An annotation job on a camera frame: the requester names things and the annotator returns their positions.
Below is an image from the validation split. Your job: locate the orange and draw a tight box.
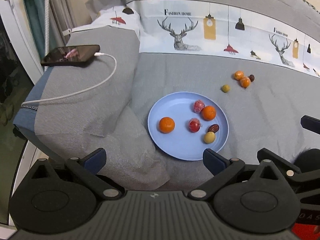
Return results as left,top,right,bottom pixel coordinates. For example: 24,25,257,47
240,76,251,88
233,70,244,81

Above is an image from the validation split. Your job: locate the bare orange mandarin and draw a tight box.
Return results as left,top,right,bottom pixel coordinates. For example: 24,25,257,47
201,106,216,121

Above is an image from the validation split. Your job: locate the white window frame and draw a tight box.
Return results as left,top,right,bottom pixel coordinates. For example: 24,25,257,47
1,0,43,83

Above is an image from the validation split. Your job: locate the yellow small fruit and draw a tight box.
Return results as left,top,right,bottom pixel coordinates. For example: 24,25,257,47
221,84,230,93

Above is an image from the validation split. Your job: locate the dried red jujube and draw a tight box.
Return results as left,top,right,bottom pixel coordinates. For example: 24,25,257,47
207,124,220,133

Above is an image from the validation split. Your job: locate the red tomato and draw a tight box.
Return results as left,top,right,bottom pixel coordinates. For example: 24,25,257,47
188,118,201,133

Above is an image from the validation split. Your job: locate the grey curtain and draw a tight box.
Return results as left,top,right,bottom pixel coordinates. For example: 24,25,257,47
19,0,78,55

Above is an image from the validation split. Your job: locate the yellow-green small fruit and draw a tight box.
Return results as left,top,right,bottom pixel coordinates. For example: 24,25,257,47
203,132,216,144

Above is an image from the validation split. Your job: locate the dark jujube far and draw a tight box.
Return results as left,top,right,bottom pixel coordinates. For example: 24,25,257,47
249,74,255,82

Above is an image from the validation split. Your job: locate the black smartphone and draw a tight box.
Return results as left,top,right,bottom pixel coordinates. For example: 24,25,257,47
41,44,100,67

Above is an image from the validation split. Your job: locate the printed deer sofa cover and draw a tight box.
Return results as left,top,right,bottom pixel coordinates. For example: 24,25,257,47
14,0,319,191

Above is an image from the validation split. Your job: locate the blue round plate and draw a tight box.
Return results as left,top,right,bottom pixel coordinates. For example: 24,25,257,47
148,92,229,161

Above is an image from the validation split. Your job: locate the red fruit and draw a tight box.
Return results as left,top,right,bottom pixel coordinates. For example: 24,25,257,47
193,100,205,113

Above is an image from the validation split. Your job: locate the white charging cable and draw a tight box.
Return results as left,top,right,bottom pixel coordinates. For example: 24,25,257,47
21,52,118,108

